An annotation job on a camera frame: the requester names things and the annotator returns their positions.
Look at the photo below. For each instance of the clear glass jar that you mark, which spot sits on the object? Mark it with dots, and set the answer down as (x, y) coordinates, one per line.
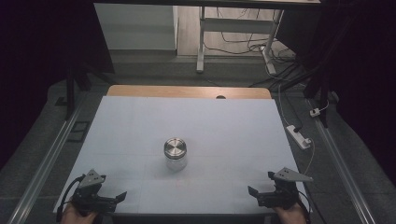
(176, 164)

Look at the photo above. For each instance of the person's right hand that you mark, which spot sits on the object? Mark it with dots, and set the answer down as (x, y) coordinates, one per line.
(291, 216)

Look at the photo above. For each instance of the small white adapter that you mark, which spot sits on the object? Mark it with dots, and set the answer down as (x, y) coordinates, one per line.
(315, 112)

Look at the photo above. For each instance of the round steel jar lid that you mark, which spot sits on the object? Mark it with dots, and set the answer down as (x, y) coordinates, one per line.
(175, 148)

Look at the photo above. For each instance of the white power strip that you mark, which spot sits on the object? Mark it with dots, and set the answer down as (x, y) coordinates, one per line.
(298, 136)

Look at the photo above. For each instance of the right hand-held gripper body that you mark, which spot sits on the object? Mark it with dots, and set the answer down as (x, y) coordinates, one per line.
(285, 191)

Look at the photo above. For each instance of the black rectangular floor frame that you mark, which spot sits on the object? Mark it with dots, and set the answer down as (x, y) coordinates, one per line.
(78, 131)

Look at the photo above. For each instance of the person's left hand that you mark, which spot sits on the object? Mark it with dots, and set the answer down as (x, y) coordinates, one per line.
(73, 216)

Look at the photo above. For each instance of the white desk frame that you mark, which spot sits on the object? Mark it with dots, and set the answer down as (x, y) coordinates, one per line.
(236, 25)

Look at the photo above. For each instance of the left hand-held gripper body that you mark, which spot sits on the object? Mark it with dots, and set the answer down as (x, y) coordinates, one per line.
(90, 194)

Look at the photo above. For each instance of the metal floor rail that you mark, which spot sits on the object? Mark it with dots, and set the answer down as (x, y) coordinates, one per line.
(43, 168)
(342, 168)

